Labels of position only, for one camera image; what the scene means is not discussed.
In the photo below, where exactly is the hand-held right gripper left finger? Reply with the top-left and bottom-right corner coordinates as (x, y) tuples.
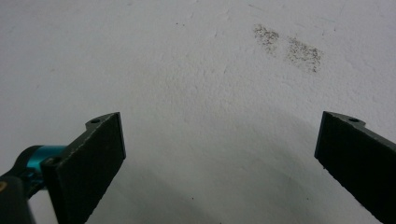
(40, 111), (127, 224)

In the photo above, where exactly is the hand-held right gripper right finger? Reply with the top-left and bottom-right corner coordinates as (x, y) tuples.
(314, 110), (396, 224)

